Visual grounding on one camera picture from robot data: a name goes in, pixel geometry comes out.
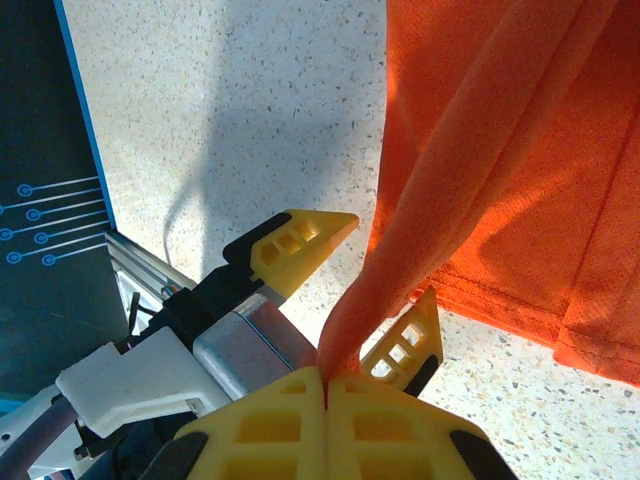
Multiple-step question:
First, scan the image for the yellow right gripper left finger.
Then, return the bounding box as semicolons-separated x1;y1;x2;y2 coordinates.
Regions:
144;366;329;480

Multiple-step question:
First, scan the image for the long aluminium frame rail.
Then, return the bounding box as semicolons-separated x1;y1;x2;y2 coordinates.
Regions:
103;228;201;321

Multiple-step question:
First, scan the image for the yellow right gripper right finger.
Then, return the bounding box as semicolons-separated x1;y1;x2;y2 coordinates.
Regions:
326;375;519;480

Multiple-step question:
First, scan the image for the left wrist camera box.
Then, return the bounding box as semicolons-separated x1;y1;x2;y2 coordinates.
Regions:
54;327;214;444

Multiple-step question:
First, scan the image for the orange t-shirt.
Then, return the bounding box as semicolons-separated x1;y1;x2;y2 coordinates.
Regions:
317;0;640;396

